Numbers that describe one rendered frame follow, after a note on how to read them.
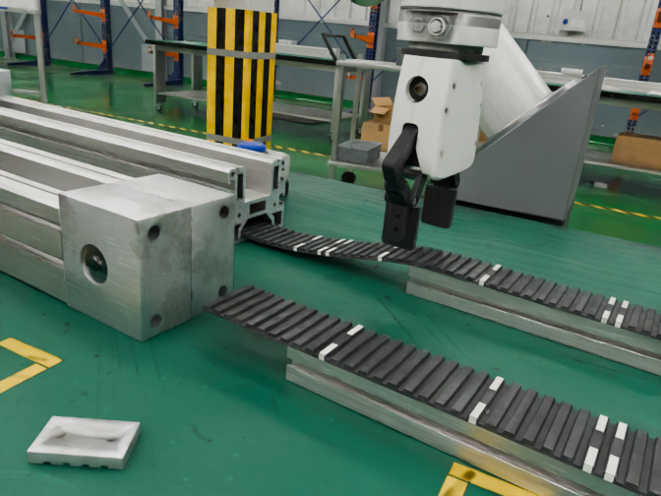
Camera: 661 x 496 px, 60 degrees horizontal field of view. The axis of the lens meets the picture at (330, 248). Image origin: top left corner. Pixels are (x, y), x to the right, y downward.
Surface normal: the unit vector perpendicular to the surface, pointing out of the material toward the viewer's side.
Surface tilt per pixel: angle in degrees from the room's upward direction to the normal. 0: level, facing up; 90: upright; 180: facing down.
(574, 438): 0
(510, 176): 90
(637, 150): 89
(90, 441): 0
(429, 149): 89
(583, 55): 90
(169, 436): 0
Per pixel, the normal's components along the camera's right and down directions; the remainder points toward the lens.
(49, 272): -0.54, 0.25
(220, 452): 0.08, -0.93
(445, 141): 0.79, 0.25
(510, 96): -0.24, 0.12
